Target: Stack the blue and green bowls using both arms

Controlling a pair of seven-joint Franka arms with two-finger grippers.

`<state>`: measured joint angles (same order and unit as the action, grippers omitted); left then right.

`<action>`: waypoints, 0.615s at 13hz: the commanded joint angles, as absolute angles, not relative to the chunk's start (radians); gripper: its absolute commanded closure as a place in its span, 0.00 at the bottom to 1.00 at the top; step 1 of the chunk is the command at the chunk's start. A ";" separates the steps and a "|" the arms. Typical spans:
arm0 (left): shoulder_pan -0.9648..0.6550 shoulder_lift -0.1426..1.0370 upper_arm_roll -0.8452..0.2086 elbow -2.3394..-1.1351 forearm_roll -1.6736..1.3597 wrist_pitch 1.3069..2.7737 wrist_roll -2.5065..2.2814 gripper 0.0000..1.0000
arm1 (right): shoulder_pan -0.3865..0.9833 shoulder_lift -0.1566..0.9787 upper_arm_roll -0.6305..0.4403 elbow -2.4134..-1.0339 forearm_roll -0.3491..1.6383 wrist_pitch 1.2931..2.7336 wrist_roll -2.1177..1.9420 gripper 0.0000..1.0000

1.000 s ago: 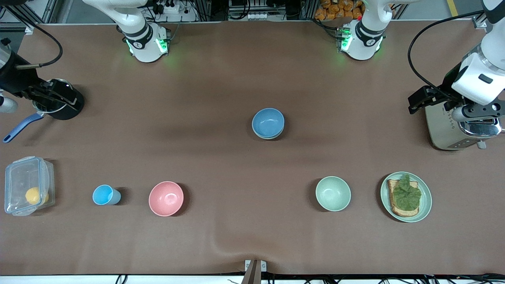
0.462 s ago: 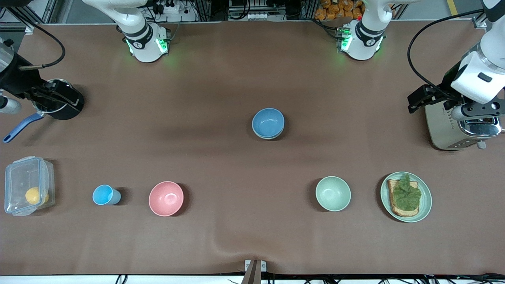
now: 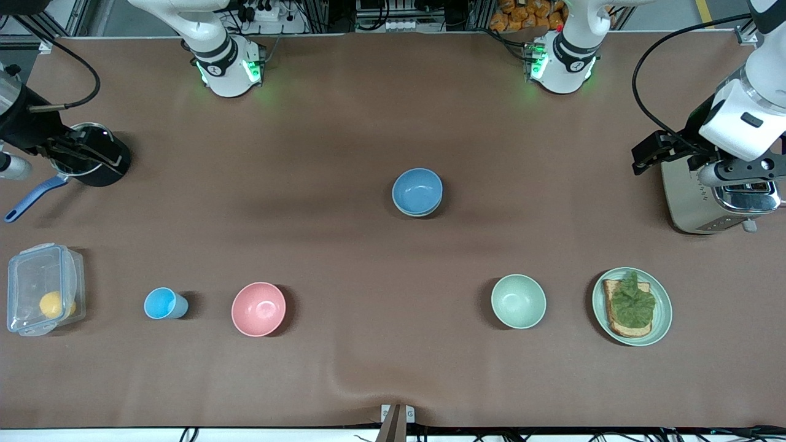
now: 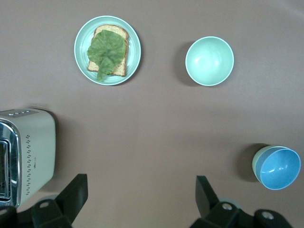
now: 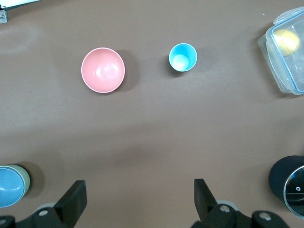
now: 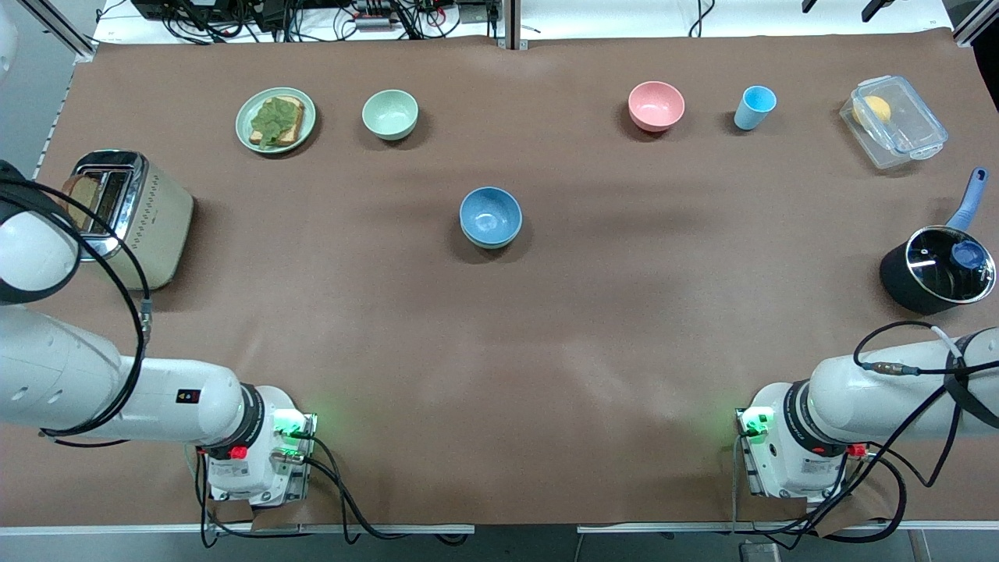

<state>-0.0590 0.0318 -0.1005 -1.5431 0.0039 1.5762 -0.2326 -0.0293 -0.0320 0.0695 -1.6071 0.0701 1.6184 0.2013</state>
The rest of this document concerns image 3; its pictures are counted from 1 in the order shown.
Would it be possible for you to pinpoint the clear plastic lidded container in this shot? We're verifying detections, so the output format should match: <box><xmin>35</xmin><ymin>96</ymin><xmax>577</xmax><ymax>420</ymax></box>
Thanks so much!
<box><xmin>7</xmin><ymin>243</ymin><xmax>86</xmax><ymax>337</ymax></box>

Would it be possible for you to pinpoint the yellow lemon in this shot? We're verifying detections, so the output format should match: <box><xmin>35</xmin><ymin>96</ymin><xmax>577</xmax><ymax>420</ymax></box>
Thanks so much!
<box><xmin>39</xmin><ymin>291</ymin><xmax>77</xmax><ymax>319</ymax></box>

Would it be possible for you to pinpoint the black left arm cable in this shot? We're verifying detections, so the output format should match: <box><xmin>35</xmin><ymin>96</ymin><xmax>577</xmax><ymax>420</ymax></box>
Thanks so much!
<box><xmin>631</xmin><ymin>14</ymin><xmax>753</xmax><ymax>147</ymax></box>

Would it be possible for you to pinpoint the pale green plate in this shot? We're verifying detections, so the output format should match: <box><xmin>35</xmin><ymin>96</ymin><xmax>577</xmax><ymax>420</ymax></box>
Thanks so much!
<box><xmin>592</xmin><ymin>267</ymin><xmax>673</xmax><ymax>347</ymax></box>

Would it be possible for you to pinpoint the cream and chrome toaster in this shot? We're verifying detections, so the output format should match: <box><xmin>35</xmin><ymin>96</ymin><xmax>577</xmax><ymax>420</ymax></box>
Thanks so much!
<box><xmin>661</xmin><ymin>153</ymin><xmax>784</xmax><ymax>235</ymax></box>

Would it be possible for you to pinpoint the blue bowl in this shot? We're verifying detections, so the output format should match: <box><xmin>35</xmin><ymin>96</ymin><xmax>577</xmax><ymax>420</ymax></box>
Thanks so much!
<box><xmin>392</xmin><ymin>168</ymin><xmax>443</xmax><ymax>215</ymax></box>

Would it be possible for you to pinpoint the black pot with blue handle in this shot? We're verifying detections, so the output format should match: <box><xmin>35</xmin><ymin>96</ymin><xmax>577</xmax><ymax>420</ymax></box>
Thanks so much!
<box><xmin>4</xmin><ymin>122</ymin><xmax>131</xmax><ymax>223</ymax></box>

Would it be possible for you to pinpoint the pink bowl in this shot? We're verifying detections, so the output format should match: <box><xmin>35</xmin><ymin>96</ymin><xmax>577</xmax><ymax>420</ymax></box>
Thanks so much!
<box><xmin>231</xmin><ymin>282</ymin><xmax>287</xmax><ymax>338</ymax></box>

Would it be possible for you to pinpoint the pale green bowl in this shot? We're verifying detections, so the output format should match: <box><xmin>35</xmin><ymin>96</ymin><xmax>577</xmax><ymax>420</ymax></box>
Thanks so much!
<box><xmin>491</xmin><ymin>274</ymin><xmax>547</xmax><ymax>330</ymax></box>
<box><xmin>393</xmin><ymin>200</ymin><xmax>443</xmax><ymax>219</ymax></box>

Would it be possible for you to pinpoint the bag of orange snacks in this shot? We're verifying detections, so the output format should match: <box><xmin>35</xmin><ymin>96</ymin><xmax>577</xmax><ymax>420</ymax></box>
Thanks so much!
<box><xmin>489</xmin><ymin>0</ymin><xmax>566</xmax><ymax>33</ymax></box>

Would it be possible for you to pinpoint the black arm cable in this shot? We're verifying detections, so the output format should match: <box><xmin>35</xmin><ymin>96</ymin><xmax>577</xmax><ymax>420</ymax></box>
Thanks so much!
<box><xmin>631</xmin><ymin>14</ymin><xmax>753</xmax><ymax>147</ymax></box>
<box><xmin>11</xmin><ymin>14</ymin><xmax>101</xmax><ymax>112</ymax></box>

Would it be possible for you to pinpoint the toast slice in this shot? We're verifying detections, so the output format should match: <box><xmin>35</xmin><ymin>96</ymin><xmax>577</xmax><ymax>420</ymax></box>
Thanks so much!
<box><xmin>602</xmin><ymin>279</ymin><xmax>653</xmax><ymax>339</ymax></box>

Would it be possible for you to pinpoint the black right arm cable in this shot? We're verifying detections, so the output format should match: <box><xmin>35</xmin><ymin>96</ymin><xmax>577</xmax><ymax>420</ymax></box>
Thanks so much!
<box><xmin>11</xmin><ymin>14</ymin><xmax>101</xmax><ymax>112</ymax></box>

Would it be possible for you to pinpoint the brown table cloth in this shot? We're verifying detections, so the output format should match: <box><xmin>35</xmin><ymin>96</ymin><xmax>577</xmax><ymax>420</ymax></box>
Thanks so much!
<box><xmin>0</xmin><ymin>32</ymin><xmax>786</xmax><ymax>429</ymax></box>

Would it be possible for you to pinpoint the green lettuce leaf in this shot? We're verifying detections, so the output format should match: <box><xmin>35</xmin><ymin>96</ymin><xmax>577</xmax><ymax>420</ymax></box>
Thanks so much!
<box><xmin>609</xmin><ymin>271</ymin><xmax>656</xmax><ymax>328</ymax></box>

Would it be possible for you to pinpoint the blue plastic cup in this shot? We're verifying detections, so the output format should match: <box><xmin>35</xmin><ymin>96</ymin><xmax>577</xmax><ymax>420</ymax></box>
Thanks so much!
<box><xmin>144</xmin><ymin>287</ymin><xmax>189</xmax><ymax>320</ymax></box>

